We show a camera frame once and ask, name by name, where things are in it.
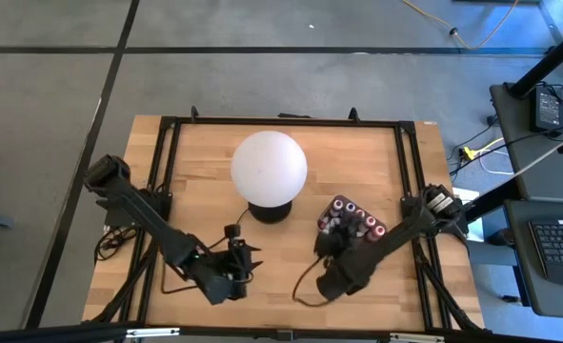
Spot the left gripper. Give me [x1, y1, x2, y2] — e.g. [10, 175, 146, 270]
[185, 222, 265, 307]

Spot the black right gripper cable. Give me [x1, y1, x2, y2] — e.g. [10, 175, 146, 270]
[292, 256, 339, 308]

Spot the yellow extension cable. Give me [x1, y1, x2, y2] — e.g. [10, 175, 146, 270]
[400, 0, 521, 51]

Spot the dark vial rack tray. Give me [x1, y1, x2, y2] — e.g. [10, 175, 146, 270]
[315, 193, 389, 245]

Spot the white globe table lamp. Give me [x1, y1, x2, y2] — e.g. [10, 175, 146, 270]
[230, 130, 309, 226]

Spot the white cord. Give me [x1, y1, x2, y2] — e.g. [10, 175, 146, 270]
[521, 128, 563, 173]

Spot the black lamp cable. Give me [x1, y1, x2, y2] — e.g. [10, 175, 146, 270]
[159, 208, 251, 295]

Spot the black keyboard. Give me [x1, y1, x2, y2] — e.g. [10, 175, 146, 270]
[528, 218, 563, 290]

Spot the black power adapter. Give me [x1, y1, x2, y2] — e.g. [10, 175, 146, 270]
[530, 84, 563, 134]

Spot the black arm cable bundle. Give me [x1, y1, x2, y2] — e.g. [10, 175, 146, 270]
[93, 226, 140, 263]

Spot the gray desk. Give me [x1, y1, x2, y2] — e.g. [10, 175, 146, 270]
[502, 198, 563, 319]
[489, 81, 563, 204]

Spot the black camera rig beam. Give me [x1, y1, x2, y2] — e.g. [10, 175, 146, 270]
[0, 321, 563, 343]

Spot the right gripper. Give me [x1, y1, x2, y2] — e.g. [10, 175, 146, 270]
[312, 219, 372, 268]

